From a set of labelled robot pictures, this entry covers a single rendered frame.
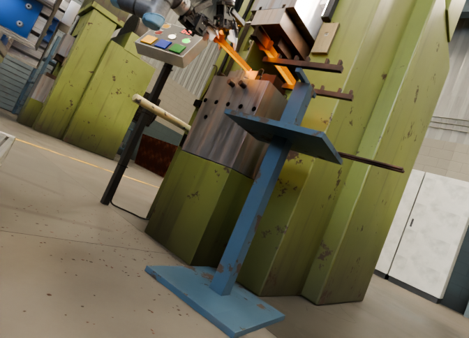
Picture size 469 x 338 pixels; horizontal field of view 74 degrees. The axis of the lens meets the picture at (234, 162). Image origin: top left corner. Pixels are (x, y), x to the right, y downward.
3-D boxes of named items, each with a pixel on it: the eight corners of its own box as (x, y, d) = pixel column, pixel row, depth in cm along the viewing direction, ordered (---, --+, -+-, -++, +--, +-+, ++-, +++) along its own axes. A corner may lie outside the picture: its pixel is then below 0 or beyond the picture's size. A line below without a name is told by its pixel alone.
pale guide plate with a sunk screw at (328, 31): (326, 52, 152) (339, 22, 154) (310, 52, 158) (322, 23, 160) (327, 54, 154) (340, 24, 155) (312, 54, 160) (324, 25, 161)
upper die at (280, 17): (278, 23, 161) (285, 8, 162) (250, 24, 174) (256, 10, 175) (310, 68, 193) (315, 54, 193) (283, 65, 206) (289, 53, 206)
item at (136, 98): (135, 102, 158) (139, 93, 159) (129, 101, 162) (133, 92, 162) (192, 135, 192) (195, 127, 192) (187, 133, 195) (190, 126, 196)
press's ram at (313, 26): (308, 5, 153) (338, -64, 156) (250, 10, 178) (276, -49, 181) (336, 54, 185) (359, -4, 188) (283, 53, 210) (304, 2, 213)
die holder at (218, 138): (232, 167, 140) (269, 80, 144) (180, 149, 164) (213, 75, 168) (286, 196, 182) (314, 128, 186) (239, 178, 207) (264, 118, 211)
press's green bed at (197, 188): (189, 265, 136) (231, 168, 140) (143, 231, 160) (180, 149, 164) (255, 272, 178) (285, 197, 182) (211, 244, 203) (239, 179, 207)
